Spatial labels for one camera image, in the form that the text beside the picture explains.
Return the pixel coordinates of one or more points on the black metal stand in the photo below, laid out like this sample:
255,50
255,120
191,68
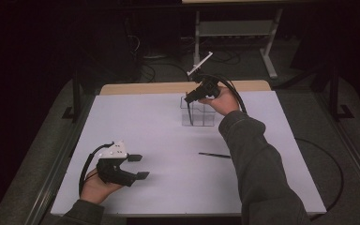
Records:
334,93
76,93

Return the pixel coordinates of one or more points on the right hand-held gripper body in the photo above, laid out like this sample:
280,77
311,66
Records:
209,86

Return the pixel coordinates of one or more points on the aluminium frame rail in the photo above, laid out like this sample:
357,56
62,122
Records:
54,175
350,150

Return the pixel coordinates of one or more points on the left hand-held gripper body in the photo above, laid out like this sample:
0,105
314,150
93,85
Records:
114,172

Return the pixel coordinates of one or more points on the white metal frame desk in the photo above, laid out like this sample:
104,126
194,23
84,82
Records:
237,28

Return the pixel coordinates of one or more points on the thin black orange-ended makeup brush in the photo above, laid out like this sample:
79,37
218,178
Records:
190,115

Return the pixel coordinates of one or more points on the person's right hand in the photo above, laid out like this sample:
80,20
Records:
223,103

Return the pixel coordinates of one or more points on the person's left hand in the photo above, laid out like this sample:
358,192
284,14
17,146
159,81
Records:
98,189

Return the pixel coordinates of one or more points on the black fluffy-tipped makeup brush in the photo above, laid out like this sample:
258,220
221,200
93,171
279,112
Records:
214,154

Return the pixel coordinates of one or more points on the clear acrylic organizer box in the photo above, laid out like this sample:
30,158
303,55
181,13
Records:
204,117

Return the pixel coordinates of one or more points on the white table mat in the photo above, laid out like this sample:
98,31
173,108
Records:
168,187

